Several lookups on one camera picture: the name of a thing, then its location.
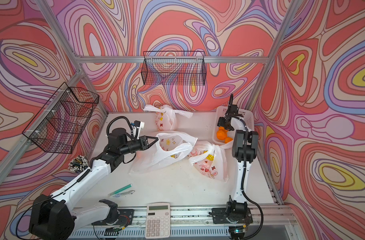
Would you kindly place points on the clear plastic bag bottom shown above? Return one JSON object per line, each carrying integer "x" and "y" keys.
{"x": 171, "y": 147}

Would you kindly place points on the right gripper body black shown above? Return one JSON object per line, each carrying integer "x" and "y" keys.
{"x": 228, "y": 125}

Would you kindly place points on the green pen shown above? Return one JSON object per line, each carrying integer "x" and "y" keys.
{"x": 120, "y": 190}

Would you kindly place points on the black wire basket back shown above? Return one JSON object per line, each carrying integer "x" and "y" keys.
{"x": 167, "y": 68}

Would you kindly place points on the white plastic fruit basket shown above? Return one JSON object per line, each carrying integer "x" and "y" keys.
{"x": 236, "y": 124}

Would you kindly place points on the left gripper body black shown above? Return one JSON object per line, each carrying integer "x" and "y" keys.
{"x": 131, "y": 147}

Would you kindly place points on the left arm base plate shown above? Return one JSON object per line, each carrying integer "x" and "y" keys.
{"x": 122, "y": 217}

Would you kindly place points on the orange fruit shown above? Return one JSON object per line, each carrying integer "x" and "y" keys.
{"x": 221, "y": 134}
{"x": 228, "y": 139}

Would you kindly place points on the white desk calculator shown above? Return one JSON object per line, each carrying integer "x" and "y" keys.
{"x": 157, "y": 225}

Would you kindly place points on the printed white plastic bag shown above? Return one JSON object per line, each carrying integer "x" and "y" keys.
{"x": 210, "y": 160}

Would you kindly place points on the orange fruit bottom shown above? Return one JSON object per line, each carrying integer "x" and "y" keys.
{"x": 228, "y": 139}

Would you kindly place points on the cup of pens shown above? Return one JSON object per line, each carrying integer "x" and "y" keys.
{"x": 78, "y": 164}

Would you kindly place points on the black wire basket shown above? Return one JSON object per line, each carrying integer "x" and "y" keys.
{"x": 167, "y": 68}
{"x": 64, "y": 121}

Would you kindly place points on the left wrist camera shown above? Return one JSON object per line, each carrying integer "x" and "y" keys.
{"x": 138, "y": 126}

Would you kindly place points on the black wire basket left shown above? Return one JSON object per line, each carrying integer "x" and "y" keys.
{"x": 64, "y": 121}

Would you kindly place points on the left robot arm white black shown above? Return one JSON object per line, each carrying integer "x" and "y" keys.
{"x": 54, "y": 217}

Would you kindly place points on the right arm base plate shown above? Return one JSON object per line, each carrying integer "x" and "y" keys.
{"x": 221, "y": 216}

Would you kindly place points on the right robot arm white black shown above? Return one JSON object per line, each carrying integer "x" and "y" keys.
{"x": 244, "y": 150}

